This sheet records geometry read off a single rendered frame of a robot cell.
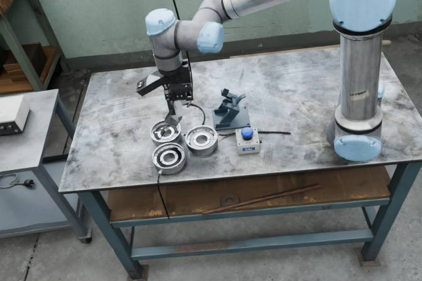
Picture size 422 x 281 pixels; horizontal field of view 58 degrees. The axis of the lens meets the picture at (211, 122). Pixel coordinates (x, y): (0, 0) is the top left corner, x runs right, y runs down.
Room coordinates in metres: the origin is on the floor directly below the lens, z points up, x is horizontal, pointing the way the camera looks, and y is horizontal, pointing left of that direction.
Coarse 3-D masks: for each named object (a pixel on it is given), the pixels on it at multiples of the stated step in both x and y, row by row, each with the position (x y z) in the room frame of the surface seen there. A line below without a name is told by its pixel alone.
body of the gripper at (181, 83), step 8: (184, 64) 0.86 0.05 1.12; (160, 72) 0.84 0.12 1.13; (168, 72) 0.82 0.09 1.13; (176, 72) 0.83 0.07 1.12; (184, 72) 0.84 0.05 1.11; (176, 80) 0.84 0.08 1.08; (184, 80) 0.84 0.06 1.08; (168, 88) 0.83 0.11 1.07; (176, 88) 0.82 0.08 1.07; (184, 88) 0.82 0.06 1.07; (192, 88) 0.87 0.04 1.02; (176, 96) 0.83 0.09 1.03; (184, 96) 0.83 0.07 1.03; (192, 96) 0.82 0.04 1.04
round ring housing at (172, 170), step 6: (162, 144) 0.83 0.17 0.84; (168, 144) 0.83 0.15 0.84; (174, 144) 0.82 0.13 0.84; (156, 150) 0.81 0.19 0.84; (180, 150) 0.80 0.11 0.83; (156, 156) 0.79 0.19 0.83; (162, 156) 0.79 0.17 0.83; (168, 156) 0.80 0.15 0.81; (174, 156) 0.79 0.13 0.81; (156, 162) 0.76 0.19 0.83; (162, 162) 0.76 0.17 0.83; (168, 162) 0.76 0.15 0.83; (180, 162) 0.74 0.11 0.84; (156, 168) 0.75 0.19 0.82; (162, 168) 0.73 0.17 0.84; (168, 168) 0.73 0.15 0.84; (174, 168) 0.73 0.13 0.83; (180, 168) 0.74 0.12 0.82
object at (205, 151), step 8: (192, 128) 0.88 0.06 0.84; (200, 128) 0.88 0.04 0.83; (208, 128) 0.87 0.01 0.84; (200, 136) 0.85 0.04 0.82; (208, 136) 0.84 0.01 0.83; (216, 136) 0.83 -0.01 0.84; (200, 144) 0.81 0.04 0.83; (216, 144) 0.81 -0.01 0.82; (192, 152) 0.81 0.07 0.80; (200, 152) 0.78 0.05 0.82; (208, 152) 0.79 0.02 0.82
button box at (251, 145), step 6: (240, 132) 0.83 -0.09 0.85; (240, 138) 0.80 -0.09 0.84; (246, 138) 0.79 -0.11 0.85; (252, 138) 0.79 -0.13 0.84; (258, 138) 0.79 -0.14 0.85; (240, 144) 0.78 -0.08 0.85; (246, 144) 0.77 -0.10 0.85; (252, 144) 0.77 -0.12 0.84; (258, 144) 0.77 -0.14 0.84; (240, 150) 0.77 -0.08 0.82; (246, 150) 0.77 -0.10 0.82; (252, 150) 0.77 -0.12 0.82; (258, 150) 0.77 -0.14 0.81
